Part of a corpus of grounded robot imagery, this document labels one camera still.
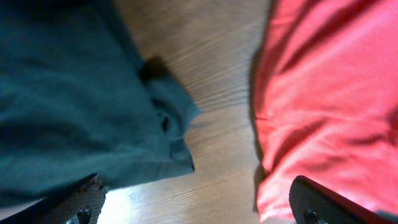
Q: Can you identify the red t-shirt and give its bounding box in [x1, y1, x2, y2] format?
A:
[253, 0, 397, 222]

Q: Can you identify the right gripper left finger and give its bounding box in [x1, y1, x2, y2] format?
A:
[1, 174, 108, 224]

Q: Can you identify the dark green t-shirt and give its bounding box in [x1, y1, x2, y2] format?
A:
[1, 1, 198, 207]

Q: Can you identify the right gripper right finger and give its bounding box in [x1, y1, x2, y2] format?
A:
[289, 175, 397, 224]

